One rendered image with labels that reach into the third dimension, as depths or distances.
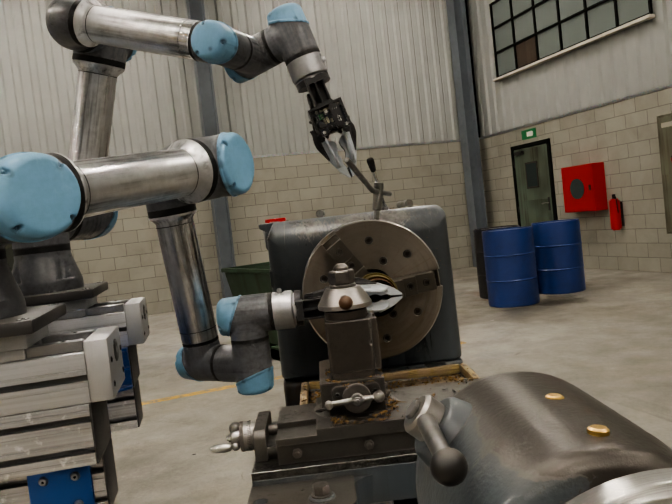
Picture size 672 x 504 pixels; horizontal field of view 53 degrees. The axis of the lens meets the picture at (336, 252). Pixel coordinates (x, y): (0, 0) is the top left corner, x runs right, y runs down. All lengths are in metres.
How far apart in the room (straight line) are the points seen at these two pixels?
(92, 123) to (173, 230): 0.40
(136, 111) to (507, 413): 11.38
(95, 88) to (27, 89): 10.12
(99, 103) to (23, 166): 0.71
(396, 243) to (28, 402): 0.82
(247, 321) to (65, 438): 0.42
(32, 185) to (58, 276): 0.61
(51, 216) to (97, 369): 0.23
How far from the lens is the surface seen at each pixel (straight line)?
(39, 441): 1.08
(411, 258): 1.52
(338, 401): 0.95
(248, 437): 1.02
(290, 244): 1.66
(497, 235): 7.87
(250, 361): 1.33
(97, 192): 1.05
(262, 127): 11.90
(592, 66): 11.02
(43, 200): 0.97
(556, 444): 0.32
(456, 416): 0.39
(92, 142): 1.66
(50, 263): 1.55
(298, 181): 11.91
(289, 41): 1.41
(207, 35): 1.32
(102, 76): 1.66
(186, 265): 1.37
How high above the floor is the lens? 1.25
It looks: 3 degrees down
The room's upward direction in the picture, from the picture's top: 7 degrees counter-clockwise
